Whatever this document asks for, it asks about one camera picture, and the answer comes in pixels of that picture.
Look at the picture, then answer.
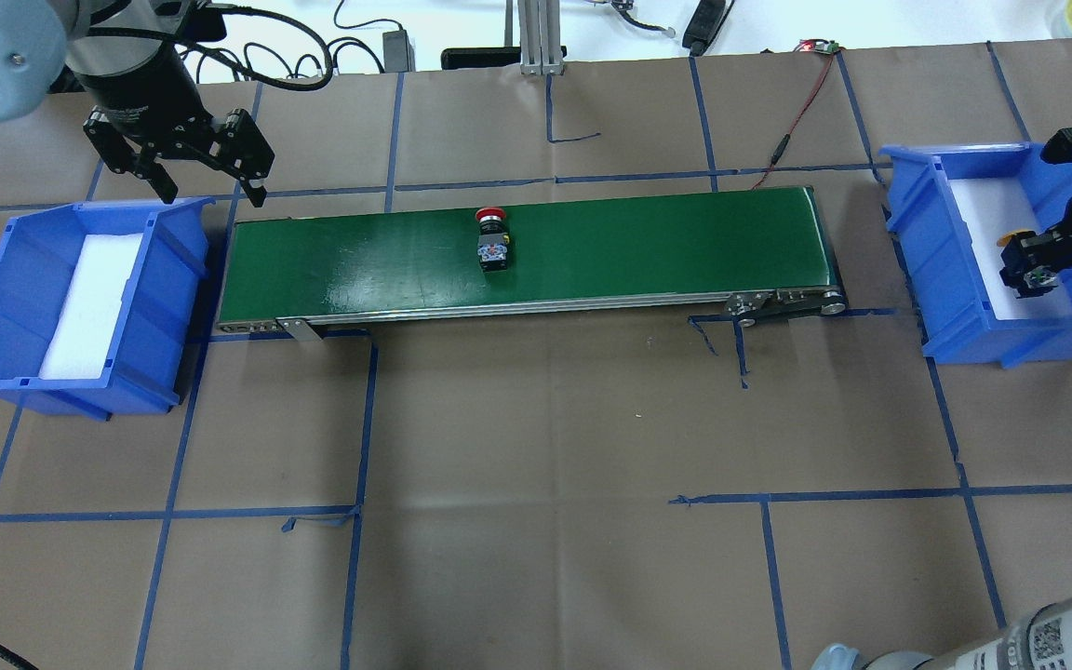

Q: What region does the blue right target bin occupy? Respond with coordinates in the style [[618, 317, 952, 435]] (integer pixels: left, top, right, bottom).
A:
[[881, 142, 1072, 368]]

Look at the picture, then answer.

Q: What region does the red push button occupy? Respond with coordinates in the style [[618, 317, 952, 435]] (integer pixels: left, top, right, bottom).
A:
[[474, 207, 512, 273]]

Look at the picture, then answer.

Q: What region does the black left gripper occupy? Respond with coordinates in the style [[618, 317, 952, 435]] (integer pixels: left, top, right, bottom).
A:
[[81, 56, 274, 208]]

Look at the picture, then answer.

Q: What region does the white foam pad bin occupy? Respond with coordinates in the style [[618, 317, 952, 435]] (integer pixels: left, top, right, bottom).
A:
[[38, 233, 143, 379], [950, 177, 1072, 322]]

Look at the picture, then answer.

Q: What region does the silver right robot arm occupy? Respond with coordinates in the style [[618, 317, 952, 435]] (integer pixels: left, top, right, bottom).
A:
[[813, 126, 1072, 669]]

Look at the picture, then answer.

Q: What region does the white foam pad left bin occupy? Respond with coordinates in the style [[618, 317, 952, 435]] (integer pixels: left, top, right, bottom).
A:
[[38, 233, 143, 379]]

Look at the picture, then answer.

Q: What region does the aluminium frame post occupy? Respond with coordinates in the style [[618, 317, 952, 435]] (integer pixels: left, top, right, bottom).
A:
[[516, 0, 565, 75]]

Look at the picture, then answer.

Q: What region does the white foam pad right bin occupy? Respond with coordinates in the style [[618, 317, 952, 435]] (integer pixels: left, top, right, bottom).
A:
[[950, 177, 1072, 322]]

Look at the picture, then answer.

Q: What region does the yellow push button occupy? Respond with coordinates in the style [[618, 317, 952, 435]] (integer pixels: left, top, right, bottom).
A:
[[997, 229, 1058, 298]]

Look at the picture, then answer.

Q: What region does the green conveyor belt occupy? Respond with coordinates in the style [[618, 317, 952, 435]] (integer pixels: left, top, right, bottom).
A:
[[217, 187, 848, 336]]

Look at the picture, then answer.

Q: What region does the blue left source bin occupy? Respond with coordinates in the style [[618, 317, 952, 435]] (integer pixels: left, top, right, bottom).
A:
[[0, 196, 213, 421]]

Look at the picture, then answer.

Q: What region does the black power adapter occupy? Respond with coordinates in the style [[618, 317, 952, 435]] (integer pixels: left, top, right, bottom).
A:
[[382, 29, 416, 73]]

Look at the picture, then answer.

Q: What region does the red conveyor wire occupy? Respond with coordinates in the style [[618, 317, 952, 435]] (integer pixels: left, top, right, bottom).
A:
[[750, 38, 844, 192]]

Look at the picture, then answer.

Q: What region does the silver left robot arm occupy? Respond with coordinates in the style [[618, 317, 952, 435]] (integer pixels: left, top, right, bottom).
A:
[[0, 1, 274, 207]]

